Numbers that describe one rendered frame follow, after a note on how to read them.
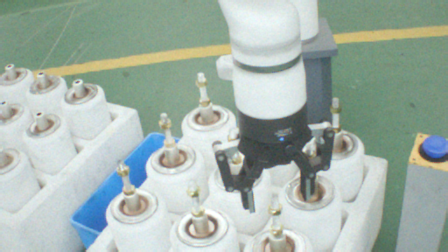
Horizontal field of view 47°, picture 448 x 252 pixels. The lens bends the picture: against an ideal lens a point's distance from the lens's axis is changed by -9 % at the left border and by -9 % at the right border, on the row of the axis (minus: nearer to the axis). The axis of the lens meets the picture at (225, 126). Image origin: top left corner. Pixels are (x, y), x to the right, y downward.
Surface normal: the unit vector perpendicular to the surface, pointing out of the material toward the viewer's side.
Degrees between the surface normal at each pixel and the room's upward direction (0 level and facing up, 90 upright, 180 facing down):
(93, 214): 88
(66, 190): 90
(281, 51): 91
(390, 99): 0
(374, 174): 0
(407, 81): 0
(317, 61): 90
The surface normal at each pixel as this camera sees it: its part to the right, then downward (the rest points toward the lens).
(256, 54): -0.29, 0.60
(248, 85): -0.54, 0.43
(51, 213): 0.86, 0.22
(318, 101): 0.02, 0.59
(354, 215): -0.11, -0.80
